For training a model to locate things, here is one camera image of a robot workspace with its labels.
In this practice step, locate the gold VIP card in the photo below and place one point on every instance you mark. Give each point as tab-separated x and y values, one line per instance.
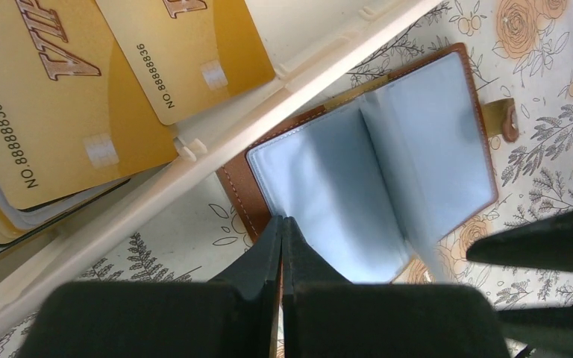
189	56
72	113

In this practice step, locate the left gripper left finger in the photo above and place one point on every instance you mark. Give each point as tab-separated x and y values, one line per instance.
234	314

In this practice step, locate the stack of cards in tray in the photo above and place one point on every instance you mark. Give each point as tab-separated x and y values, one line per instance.
19	222

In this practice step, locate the white oblong plastic tray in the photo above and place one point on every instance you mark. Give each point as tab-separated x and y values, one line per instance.
311	44

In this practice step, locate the brown leather card holder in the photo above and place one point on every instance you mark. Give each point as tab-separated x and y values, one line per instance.
379	174

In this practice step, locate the floral patterned table mat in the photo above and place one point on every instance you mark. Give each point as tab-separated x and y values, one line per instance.
517	49

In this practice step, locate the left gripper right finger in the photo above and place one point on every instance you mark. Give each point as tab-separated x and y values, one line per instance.
326	315

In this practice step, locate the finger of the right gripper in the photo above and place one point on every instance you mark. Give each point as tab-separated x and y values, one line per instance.
549	329
544	244

